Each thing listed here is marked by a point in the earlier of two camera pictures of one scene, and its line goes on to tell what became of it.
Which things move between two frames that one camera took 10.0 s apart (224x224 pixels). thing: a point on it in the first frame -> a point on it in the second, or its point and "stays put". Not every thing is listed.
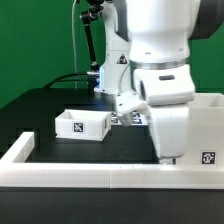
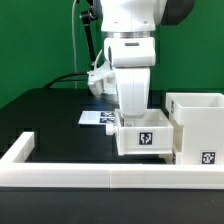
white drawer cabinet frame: x=205 y=130 stays put
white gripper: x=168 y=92 -> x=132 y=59
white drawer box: x=83 y=124 -> x=147 y=134
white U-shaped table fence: x=102 y=175 stays put
